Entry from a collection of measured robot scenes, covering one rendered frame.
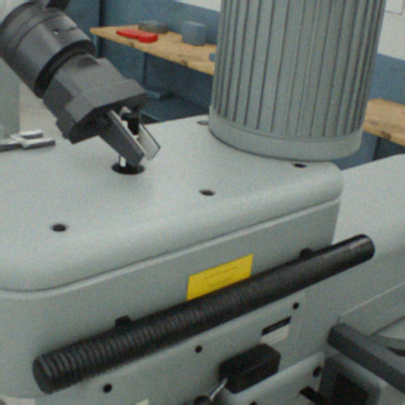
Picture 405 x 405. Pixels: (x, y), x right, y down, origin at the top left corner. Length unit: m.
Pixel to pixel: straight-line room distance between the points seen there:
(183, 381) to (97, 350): 0.20
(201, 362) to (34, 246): 0.28
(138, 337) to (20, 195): 0.18
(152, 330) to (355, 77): 0.38
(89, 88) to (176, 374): 0.32
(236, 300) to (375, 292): 0.39
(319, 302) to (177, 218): 0.34
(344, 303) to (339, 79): 0.34
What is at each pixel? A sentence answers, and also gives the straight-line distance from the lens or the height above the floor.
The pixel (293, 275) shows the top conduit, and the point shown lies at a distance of 0.73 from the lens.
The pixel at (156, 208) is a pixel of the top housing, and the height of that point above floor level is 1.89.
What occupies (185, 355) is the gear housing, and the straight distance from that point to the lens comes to 0.74.
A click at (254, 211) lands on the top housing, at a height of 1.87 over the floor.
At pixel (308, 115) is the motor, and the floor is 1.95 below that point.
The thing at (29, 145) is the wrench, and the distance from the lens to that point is 0.77.
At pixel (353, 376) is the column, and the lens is 1.10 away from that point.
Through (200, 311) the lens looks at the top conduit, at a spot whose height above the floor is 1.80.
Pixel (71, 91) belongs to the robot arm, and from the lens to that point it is 0.70.
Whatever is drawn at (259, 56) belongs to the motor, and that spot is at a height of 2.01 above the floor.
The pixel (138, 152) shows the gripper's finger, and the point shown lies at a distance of 0.69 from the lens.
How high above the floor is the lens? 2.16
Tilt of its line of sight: 24 degrees down
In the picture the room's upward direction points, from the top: 4 degrees clockwise
